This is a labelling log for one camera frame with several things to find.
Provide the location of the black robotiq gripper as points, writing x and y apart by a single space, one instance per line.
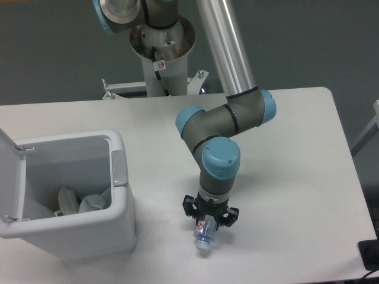
210 204

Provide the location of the crushed clear plastic bottle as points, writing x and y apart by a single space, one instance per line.
205 236

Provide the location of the white green wrapper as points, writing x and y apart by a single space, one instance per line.
68 202

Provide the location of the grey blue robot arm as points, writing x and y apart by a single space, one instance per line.
207 134

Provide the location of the white plastic trash can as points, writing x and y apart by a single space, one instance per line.
34 170

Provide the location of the white tissue in bin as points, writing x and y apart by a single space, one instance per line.
96 202

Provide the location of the black device at edge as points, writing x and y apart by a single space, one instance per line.
369 253

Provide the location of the white metal frame at right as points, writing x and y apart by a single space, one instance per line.
368 132

